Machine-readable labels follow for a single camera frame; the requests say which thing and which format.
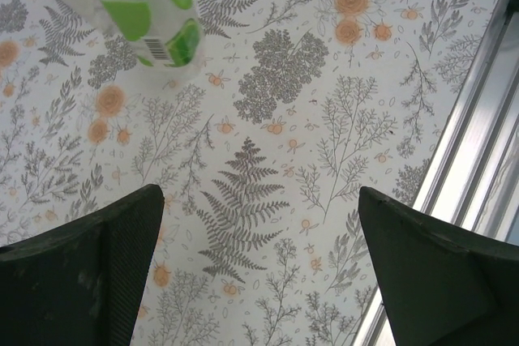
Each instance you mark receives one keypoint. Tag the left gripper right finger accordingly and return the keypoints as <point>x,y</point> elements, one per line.
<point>438,281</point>

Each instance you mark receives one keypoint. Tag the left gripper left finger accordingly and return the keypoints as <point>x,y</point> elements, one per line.
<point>73,281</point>

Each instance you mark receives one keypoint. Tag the clear bottle green label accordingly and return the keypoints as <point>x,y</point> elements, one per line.
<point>138,18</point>

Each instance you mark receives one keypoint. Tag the floral patterned tablecloth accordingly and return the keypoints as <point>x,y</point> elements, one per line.
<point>284,119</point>

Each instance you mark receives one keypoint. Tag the wide aluminium base rail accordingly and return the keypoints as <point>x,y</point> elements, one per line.
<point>478,151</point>

